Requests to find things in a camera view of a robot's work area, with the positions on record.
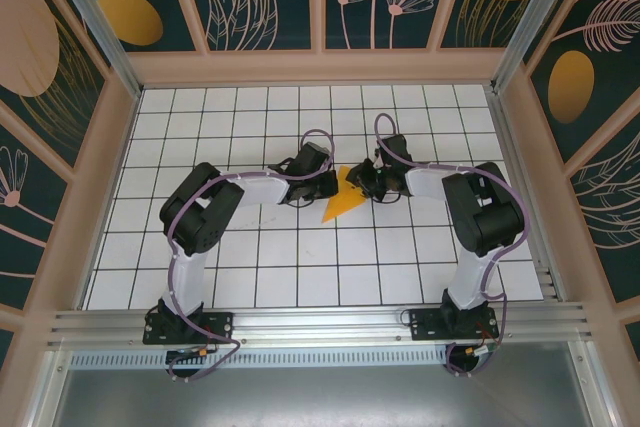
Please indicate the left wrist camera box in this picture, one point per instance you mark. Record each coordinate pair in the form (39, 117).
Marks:
(312, 157)

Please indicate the yellow square paper sheet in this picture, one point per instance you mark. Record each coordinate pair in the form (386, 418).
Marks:
(340, 204)

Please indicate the long aluminium mounting rail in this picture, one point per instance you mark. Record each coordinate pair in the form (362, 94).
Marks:
(320, 322)

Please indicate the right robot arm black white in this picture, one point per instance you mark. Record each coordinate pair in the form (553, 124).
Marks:
(470, 277)

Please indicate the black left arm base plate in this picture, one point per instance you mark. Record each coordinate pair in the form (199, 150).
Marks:
(215, 327)

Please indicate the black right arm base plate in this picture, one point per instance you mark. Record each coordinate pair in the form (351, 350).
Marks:
(425, 324)

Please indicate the aluminium frame post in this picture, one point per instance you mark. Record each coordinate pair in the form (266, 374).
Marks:
(96, 22)
(537, 22)

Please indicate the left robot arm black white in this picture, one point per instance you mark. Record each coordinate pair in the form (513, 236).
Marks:
(190, 277)

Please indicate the aluminium side rail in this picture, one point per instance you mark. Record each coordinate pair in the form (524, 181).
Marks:
(510, 147)

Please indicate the grey metal sheet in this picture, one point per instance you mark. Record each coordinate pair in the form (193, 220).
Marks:
(320, 397)

